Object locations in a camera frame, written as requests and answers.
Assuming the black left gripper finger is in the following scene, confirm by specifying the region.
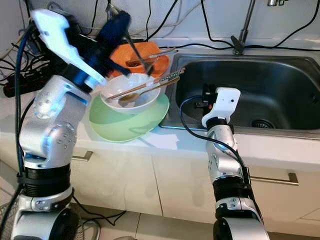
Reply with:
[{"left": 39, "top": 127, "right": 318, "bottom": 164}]
[
  {"left": 111, "top": 50, "right": 133, "bottom": 77},
  {"left": 99, "top": 10, "right": 132, "bottom": 48}
]

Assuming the dark metal fork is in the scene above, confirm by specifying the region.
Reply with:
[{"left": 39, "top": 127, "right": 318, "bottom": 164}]
[{"left": 124, "top": 34, "right": 156, "bottom": 77}]

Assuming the steel kitchen sink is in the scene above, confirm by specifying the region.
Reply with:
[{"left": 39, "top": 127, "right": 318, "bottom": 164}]
[{"left": 167, "top": 52, "right": 320, "bottom": 136}]

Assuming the long brown spoon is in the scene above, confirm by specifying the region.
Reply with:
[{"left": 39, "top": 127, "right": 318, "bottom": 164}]
[{"left": 118, "top": 77, "right": 181, "bottom": 106}]

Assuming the orange plate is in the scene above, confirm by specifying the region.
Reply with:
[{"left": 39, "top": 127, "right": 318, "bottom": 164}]
[{"left": 112, "top": 41, "right": 171, "bottom": 78}]

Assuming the round sink drain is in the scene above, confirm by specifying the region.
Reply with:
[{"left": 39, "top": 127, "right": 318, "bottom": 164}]
[{"left": 251, "top": 119, "right": 276, "bottom": 130}]

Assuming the green plate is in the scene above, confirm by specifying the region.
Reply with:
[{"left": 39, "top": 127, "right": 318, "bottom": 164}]
[{"left": 89, "top": 92, "right": 171, "bottom": 142}]

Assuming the steel faucet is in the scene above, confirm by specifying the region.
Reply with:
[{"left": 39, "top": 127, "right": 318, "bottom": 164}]
[{"left": 231, "top": 0, "right": 292, "bottom": 55}]

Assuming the black power strip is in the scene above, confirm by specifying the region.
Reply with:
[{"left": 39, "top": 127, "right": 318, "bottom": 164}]
[{"left": 2, "top": 67, "right": 76, "bottom": 98}]

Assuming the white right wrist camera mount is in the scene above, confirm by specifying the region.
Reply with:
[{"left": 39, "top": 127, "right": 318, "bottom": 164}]
[{"left": 201, "top": 87, "right": 242, "bottom": 128}]

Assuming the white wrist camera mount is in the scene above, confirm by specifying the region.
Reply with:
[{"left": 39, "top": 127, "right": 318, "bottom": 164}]
[
  {"left": 30, "top": 9, "right": 107, "bottom": 91},
  {"left": 201, "top": 87, "right": 242, "bottom": 128}
]

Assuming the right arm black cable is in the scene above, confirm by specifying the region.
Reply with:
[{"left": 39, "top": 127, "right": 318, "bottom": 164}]
[{"left": 178, "top": 95, "right": 254, "bottom": 201}]

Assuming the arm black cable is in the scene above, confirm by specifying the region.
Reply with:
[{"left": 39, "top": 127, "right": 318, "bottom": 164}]
[
  {"left": 178, "top": 95, "right": 254, "bottom": 201},
  {"left": 0, "top": 25, "right": 42, "bottom": 240}
]

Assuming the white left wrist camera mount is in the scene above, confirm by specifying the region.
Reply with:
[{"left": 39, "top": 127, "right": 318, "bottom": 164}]
[{"left": 30, "top": 9, "right": 107, "bottom": 91}]

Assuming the black power cable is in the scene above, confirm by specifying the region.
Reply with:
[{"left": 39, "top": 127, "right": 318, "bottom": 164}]
[
  {"left": 200, "top": 0, "right": 320, "bottom": 48},
  {"left": 160, "top": 42, "right": 320, "bottom": 54}
]

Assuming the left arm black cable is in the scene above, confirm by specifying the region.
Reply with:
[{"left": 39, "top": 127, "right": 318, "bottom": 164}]
[{"left": 0, "top": 25, "right": 42, "bottom": 240}]

